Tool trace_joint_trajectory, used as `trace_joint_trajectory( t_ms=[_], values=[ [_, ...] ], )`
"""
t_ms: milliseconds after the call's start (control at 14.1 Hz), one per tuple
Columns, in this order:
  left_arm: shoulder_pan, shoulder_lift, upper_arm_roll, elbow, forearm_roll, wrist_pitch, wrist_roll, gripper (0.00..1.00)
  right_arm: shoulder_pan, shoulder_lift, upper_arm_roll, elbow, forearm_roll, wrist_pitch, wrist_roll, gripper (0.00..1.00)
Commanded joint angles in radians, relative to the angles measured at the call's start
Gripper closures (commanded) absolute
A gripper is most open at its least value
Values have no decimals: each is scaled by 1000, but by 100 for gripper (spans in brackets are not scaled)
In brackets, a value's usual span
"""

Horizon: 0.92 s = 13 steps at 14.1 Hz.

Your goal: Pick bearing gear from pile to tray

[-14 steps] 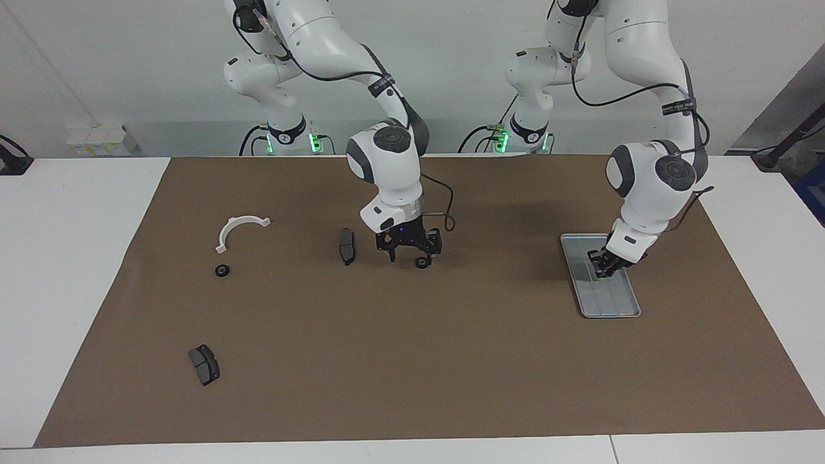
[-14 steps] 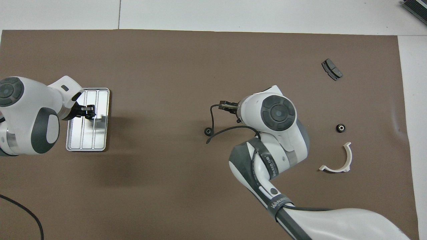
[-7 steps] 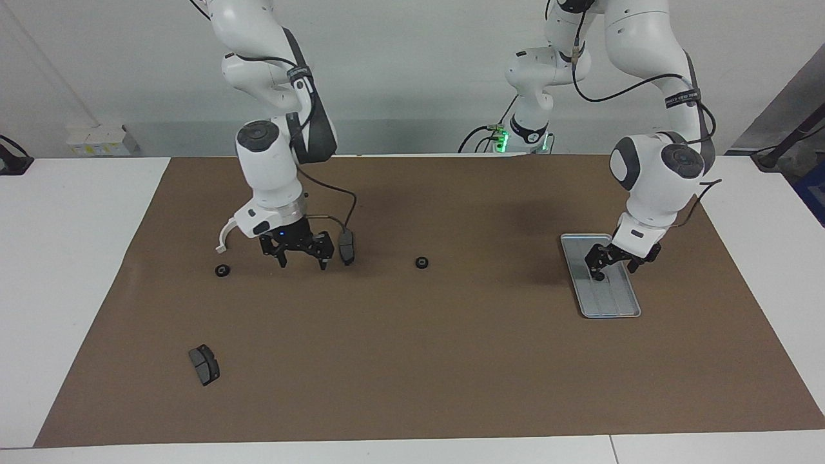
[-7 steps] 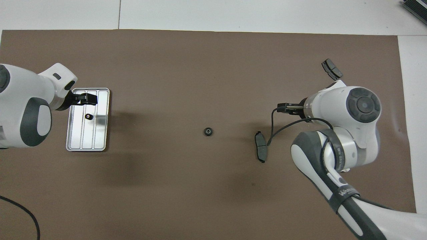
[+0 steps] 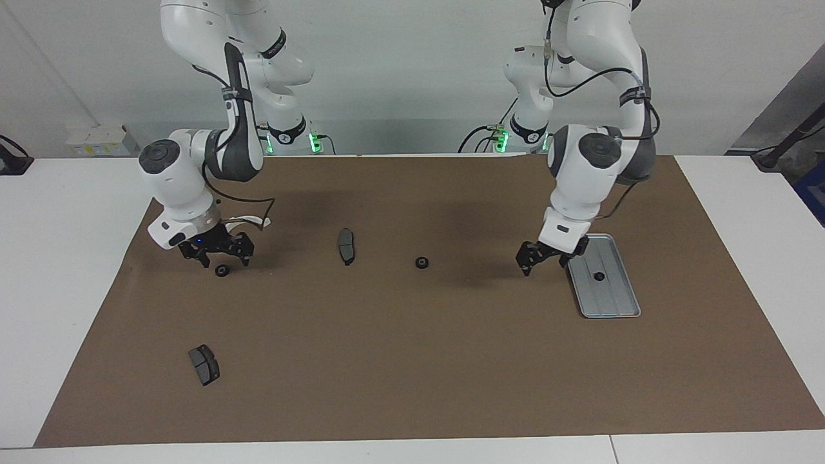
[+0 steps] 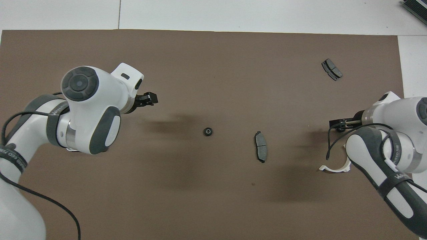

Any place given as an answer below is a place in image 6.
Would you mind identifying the short dark grey brake pad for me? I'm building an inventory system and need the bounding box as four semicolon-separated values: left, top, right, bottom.
321;58;343;81

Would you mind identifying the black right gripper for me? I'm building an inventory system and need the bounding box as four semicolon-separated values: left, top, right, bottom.
329;113;366;130

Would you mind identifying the long dark grey brake pad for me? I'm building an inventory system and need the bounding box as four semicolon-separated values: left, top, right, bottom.
254;131;268;163

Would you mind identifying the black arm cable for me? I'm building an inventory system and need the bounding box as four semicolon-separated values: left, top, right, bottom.
0;112;81;240
326;123;394;160

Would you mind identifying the brown table mat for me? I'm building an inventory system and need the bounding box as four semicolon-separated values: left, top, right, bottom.
0;29;419;240

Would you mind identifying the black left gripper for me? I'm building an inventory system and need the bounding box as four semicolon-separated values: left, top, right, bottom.
124;92;159;114

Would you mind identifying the dark grey ribbed device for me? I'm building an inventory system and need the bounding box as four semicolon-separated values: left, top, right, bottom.
401;0;427;26

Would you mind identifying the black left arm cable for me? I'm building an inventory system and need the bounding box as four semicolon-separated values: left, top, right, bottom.
0;112;81;240

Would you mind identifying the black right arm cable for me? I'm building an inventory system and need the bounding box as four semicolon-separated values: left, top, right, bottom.
326;123;394;160

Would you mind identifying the white curved plastic bracket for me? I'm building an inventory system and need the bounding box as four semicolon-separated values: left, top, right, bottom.
319;145;351;173

